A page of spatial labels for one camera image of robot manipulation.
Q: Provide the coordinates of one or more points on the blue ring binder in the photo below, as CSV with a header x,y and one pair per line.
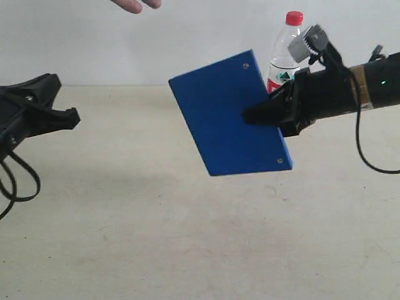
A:
x,y
212,100

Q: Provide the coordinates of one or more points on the clear water bottle red cap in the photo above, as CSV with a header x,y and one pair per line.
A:
x,y
282,66

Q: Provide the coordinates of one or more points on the person's bare hand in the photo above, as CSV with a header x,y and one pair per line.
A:
x,y
135,6

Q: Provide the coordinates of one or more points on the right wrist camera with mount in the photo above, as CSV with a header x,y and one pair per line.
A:
x,y
313,44

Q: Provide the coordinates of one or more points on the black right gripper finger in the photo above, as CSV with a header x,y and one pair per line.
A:
x,y
277,109

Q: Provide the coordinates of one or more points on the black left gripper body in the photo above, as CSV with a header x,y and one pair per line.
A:
x,y
14,125

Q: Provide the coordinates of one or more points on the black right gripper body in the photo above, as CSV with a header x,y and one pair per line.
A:
x,y
319,95

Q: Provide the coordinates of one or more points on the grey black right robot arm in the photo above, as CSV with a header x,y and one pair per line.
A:
x,y
376,83

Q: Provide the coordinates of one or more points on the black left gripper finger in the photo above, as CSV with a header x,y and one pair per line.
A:
x,y
36,121
42,89

